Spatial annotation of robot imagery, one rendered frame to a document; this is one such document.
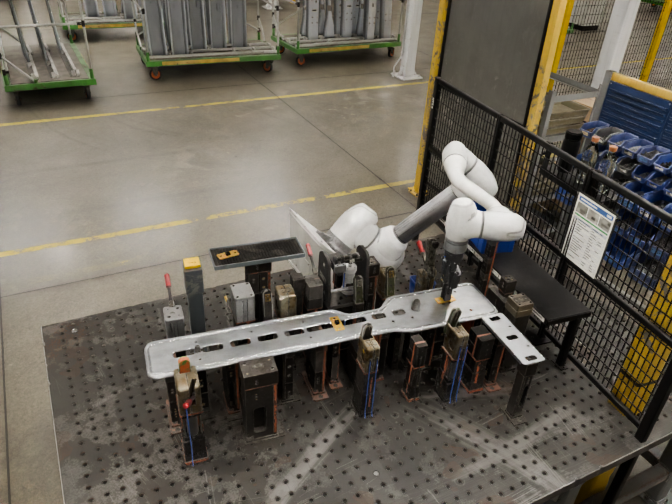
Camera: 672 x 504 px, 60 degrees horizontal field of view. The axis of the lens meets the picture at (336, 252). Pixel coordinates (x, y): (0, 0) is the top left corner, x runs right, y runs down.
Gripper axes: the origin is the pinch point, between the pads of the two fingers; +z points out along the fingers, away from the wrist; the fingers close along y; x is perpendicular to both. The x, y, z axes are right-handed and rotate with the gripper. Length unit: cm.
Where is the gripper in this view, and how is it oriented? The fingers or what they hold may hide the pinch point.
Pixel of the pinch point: (446, 291)
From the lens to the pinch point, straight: 242.1
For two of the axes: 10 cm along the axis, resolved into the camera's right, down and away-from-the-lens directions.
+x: -9.4, 1.4, -3.2
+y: -3.4, -5.2, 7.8
